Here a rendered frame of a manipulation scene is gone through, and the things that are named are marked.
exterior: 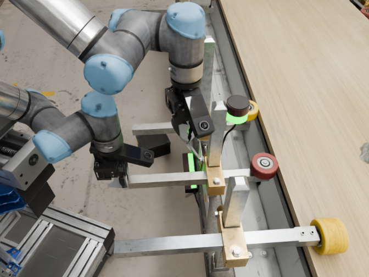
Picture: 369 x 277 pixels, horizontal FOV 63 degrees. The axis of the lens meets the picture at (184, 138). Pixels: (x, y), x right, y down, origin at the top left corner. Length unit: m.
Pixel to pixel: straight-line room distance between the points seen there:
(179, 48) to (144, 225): 1.35
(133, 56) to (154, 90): 2.06
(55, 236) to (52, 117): 1.02
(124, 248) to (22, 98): 0.40
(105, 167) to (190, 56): 0.39
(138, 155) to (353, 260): 0.59
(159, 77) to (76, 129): 2.11
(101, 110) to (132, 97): 1.89
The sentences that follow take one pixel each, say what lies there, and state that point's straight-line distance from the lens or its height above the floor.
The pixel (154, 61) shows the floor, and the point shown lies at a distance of 2.98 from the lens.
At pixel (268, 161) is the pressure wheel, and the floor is 0.90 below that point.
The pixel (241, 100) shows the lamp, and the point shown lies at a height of 1.11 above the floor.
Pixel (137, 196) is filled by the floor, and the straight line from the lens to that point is 1.92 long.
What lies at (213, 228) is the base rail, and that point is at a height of 0.70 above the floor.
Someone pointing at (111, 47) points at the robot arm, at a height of 1.35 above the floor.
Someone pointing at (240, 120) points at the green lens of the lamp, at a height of 1.08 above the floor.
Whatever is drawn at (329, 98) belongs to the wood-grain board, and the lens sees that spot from 1.24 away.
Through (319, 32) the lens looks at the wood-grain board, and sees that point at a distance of 1.65.
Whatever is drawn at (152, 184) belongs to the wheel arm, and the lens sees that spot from 0.93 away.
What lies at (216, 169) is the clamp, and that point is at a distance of 0.93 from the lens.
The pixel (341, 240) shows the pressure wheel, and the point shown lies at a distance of 0.78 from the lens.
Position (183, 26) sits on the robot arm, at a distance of 0.60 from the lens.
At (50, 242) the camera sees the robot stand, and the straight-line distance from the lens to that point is 1.66.
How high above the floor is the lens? 1.61
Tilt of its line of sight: 47 degrees down
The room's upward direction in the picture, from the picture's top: straight up
